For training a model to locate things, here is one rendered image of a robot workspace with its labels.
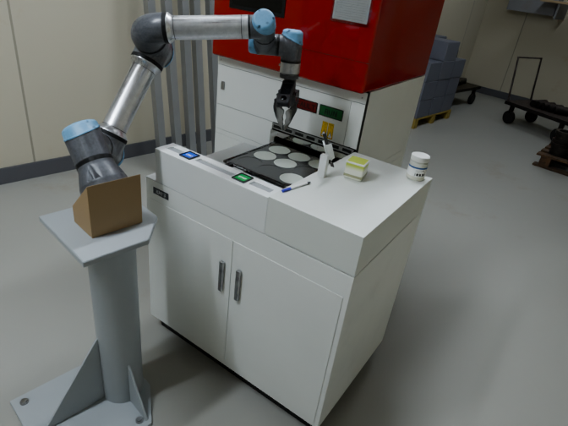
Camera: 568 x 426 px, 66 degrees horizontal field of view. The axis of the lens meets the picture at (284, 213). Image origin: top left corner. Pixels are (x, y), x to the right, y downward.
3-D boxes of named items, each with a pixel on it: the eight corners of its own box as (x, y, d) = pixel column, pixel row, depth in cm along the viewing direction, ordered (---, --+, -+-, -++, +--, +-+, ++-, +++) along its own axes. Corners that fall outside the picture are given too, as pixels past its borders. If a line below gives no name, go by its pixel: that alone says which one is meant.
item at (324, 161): (323, 171, 169) (329, 138, 162) (332, 174, 167) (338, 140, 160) (314, 175, 164) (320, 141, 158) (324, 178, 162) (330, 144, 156)
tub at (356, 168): (348, 171, 172) (352, 154, 168) (367, 176, 169) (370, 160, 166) (341, 177, 165) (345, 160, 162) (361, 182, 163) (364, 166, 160)
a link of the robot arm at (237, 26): (121, 2, 140) (275, 0, 142) (132, 19, 151) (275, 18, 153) (121, 37, 139) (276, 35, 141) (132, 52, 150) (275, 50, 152)
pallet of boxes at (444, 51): (406, 105, 683) (425, 32, 632) (449, 117, 643) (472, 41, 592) (368, 113, 613) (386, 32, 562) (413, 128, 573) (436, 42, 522)
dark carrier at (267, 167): (275, 143, 209) (276, 142, 209) (339, 166, 193) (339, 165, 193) (227, 161, 183) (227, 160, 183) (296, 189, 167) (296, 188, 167)
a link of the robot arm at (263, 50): (248, 21, 152) (281, 24, 152) (250, 36, 163) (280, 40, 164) (247, 43, 151) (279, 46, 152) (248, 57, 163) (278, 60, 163)
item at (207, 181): (172, 174, 184) (172, 142, 177) (280, 223, 159) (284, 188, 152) (155, 180, 177) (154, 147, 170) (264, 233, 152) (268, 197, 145)
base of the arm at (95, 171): (92, 185, 130) (79, 155, 130) (74, 203, 140) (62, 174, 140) (137, 176, 141) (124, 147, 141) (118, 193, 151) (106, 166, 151)
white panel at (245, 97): (218, 130, 237) (221, 52, 218) (352, 180, 200) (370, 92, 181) (214, 131, 235) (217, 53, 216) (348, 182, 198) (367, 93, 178)
